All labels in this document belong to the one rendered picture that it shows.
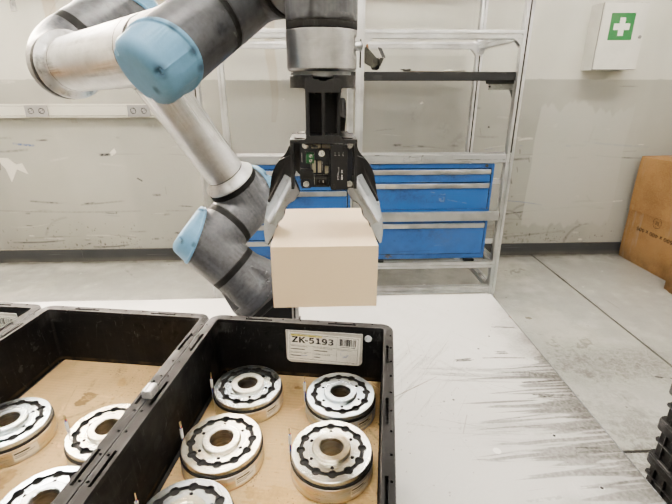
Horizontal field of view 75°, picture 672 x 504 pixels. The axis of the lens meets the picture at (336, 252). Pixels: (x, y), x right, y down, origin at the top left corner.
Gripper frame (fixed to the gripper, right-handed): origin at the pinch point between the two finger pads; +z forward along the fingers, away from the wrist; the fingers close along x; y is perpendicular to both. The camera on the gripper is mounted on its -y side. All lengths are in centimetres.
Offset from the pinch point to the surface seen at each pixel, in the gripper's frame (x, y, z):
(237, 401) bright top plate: -12.8, 1.6, 23.9
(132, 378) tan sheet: -32.0, -8.3, 26.8
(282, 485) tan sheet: -5.5, 13.7, 26.7
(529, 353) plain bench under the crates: 48, -31, 40
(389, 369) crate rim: 8.6, 4.7, 16.7
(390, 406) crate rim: 7.6, 11.9, 16.7
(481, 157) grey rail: 89, -183, 19
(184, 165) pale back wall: -98, -271, 38
